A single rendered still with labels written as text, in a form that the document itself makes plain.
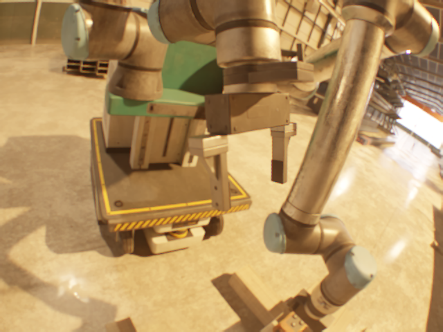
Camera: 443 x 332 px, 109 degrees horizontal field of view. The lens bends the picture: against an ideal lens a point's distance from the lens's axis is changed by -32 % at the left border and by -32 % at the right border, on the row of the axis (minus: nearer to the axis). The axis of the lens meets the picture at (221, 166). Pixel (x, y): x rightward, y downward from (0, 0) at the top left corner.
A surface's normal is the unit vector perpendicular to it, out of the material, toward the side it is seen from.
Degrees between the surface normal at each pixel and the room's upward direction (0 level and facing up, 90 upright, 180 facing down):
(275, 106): 66
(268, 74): 97
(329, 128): 85
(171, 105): 90
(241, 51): 84
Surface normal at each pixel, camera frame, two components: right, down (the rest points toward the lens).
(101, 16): 0.39, 0.68
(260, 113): 0.65, 0.17
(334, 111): -0.70, 0.04
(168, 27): -0.34, 0.87
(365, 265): 0.30, -0.78
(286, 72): -0.45, 0.27
